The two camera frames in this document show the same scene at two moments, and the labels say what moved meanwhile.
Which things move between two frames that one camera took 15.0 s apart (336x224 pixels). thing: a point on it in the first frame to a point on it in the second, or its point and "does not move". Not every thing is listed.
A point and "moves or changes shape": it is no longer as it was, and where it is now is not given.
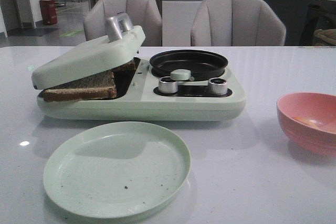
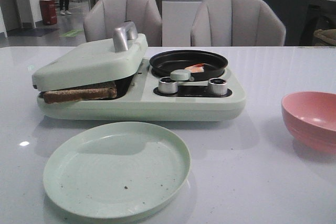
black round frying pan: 202,64 does not move
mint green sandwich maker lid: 92,57 moves or changes shape
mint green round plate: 117,170 does not move
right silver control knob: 217,86 does not move
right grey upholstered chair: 234,20 does not move
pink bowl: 308,120 moves or changes shape
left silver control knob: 168,85 does not move
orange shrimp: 310,123 to 196,68
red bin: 49,10 does not move
